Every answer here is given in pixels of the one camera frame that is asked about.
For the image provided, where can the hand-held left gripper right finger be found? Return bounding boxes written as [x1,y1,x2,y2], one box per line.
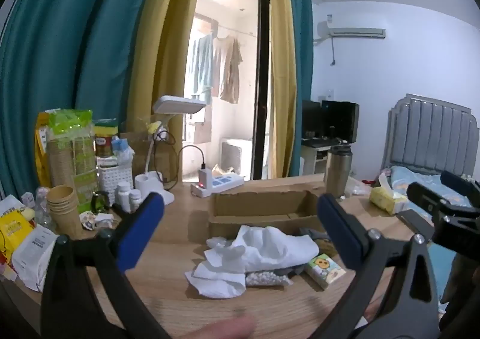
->
[311,193,441,339]

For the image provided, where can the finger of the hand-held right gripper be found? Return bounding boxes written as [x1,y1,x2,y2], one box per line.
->
[407,181,480,220]
[440,171,480,202]

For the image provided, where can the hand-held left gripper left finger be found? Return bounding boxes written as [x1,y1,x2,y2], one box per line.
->
[40,192,171,339]

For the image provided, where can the grey ribbed cloth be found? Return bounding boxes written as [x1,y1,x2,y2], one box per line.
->
[299,227,330,241]

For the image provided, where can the cartoon print tissue pack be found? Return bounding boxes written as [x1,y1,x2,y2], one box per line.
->
[304,253,346,290]

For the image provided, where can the pile of white tissues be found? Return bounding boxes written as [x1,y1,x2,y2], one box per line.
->
[184,224,319,298]

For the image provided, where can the cardboard box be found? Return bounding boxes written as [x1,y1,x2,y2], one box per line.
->
[208,189,331,247]

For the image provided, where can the plastic bag of cotton pads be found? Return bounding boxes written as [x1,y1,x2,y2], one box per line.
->
[245,269,293,287]

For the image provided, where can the person's left hand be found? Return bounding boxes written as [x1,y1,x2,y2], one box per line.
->
[195,316,257,339]

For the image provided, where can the blue blanket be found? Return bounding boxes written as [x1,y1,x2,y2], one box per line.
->
[386,166,471,209]

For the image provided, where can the white pill bottle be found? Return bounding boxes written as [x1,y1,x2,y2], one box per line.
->
[129,189,143,213]
[116,181,132,213]

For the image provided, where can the yellow tissue box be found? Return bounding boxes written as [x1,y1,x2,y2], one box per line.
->
[369,173,407,215]

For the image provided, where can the clear plastic bag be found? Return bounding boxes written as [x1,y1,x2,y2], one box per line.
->
[343,173,371,197]

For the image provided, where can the green black round object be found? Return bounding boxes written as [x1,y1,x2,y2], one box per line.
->
[92,192,112,213]

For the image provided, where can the grey bed headboard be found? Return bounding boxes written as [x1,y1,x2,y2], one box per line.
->
[382,93,475,175]

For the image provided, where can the white plastic basket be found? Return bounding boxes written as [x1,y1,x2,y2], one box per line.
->
[97,163,134,202]

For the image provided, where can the steel tumbler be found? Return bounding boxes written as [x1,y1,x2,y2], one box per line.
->
[324,146,353,199]

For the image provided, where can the white computer desk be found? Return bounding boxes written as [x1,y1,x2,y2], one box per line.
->
[301,138,351,175]

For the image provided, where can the stack of paper cups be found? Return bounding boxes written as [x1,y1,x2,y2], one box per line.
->
[47,185,84,239]

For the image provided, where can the blue and white packet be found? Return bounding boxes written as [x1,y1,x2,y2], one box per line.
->
[111,136,135,167]

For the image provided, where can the green packet of cups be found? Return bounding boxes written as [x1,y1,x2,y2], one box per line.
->
[46,109,99,213]

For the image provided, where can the jar with yellow lid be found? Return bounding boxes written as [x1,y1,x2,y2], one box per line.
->
[94,122,119,158]

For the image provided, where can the white power strip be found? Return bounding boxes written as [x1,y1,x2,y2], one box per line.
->
[190,174,245,198]

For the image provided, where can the black monitor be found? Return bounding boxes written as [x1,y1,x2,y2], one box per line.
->
[302,100,322,139]
[321,100,360,144]

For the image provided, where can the white pouch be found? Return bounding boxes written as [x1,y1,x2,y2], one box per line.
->
[11,224,59,292]

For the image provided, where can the white balcony appliance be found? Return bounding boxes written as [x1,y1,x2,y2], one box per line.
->
[221,138,253,179]

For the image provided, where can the orange bag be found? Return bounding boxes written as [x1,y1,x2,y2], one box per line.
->
[34,112,51,188]

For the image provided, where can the yellow snack bag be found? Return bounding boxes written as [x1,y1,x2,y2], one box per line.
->
[0,208,37,269]

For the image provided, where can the white desk lamp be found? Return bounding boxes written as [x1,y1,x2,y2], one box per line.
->
[134,96,208,205]

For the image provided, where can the narrow yellow curtain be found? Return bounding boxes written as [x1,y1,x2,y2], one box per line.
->
[263,0,303,179]

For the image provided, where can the wide yellow curtain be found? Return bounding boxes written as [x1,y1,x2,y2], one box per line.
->
[127,0,211,183]

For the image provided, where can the narrow teal curtain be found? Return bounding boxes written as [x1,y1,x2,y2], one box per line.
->
[287,0,314,175]

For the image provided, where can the hanging blue shirt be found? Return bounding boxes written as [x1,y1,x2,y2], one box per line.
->
[187,34,215,98]

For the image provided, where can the white air conditioner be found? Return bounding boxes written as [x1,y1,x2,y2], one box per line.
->
[317,20,387,42]

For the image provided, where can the hanging beige shirt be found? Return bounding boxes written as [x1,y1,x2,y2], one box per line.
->
[213,36,244,104]

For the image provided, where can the wide teal curtain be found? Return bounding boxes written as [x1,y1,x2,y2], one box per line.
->
[0,0,166,198]

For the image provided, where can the black charger cable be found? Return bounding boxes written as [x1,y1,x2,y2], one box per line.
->
[175,145,206,190]

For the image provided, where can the black door frame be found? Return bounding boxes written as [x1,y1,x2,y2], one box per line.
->
[204,0,272,181]

